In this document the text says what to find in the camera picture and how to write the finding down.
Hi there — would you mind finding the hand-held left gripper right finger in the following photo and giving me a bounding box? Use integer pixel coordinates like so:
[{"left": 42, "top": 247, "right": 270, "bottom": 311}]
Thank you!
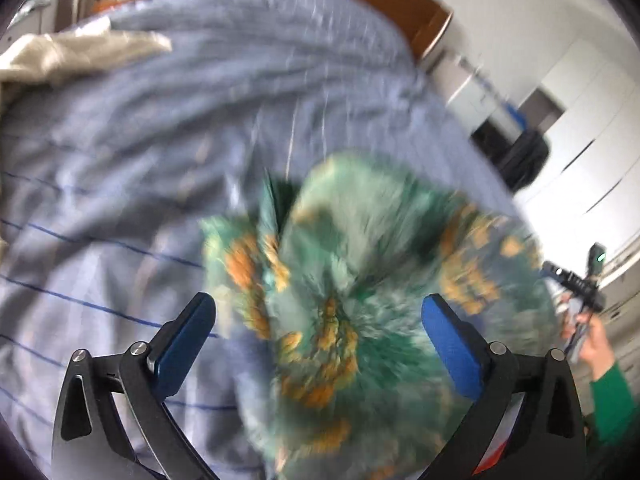
[{"left": 417, "top": 294, "right": 587, "bottom": 480}]

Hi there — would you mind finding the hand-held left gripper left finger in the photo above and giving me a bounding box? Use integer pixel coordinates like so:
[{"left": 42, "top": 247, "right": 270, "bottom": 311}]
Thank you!
[{"left": 50, "top": 292, "right": 221, "bottom": 480}]

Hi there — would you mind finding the green printed satin jacket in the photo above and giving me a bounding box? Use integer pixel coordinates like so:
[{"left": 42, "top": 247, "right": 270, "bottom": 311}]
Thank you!
[{"left": 200, "top": 152, "right": 561, "bottom": 480}]

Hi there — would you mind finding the person's right forearm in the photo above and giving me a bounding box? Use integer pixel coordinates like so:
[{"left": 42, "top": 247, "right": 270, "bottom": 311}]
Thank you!
[{"left": 587, "top": 362, "right": 638, "bottom": 448}]

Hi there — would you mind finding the person's right hand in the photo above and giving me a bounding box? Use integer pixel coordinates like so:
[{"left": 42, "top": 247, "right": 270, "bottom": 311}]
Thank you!
[{"left": 560, "top": 300, "right": 613, "bottom": 383}]

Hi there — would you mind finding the white wardrobe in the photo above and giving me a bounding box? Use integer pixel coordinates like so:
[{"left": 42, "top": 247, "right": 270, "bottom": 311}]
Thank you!
[{"left": 520, "top": 35, "right": 640, "bottom": 281}]

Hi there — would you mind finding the blue cloth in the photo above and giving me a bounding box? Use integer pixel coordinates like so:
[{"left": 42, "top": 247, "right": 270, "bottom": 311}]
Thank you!
[{"left": 504, "top": 104, "right": 527, "bottom": 132}]

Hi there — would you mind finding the blue striped bed sheet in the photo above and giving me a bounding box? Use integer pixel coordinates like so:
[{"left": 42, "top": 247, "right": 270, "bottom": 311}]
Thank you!
[{"left": 0, "top": 0, "right": 521, "bottom": 480}]

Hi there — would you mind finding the white desk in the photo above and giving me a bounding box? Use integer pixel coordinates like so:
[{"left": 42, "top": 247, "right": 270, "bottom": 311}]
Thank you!
[{"left": 435, "top": 55, "right": 521, "bottom": 141}]

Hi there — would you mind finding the cream fleece garment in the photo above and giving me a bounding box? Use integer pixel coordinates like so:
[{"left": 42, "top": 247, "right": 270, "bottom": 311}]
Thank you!
[{"left": 0, "top": 30, "right": 173, "bottom": 96}]

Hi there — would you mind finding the wooden headboard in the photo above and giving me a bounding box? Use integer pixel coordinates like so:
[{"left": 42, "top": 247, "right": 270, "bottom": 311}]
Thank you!
[{"left": 182, "top": 0, "right": 453, "bottom": 58}]

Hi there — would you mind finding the white drawer cabinet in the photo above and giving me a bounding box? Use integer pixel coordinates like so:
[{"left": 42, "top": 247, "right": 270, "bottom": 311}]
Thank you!
[{"left": 7, "top": 0, "right": 63, "bottom": 36}]

